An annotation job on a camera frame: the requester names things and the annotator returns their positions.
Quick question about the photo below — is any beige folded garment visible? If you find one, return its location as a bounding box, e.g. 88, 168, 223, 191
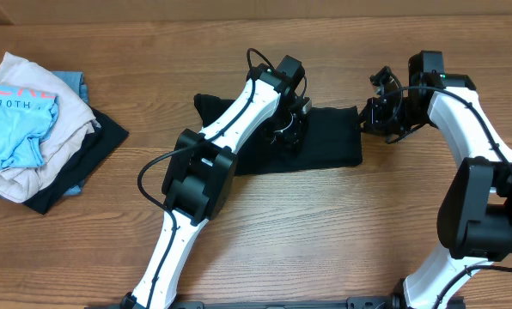
0, 52, 100, 203

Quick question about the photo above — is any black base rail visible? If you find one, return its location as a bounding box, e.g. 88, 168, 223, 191
83, 295, 467, 309

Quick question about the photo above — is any light blue printed t-shirt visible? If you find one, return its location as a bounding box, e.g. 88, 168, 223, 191
0, 85, 58, 171

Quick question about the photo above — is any black t-shirt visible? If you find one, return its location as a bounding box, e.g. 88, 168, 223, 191
215, 95, 363, 176

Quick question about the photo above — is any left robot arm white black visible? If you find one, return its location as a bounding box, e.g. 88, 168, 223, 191
119, 60, 311, 308

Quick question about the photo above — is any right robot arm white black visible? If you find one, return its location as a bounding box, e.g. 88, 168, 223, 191
360, 64, 512, 308

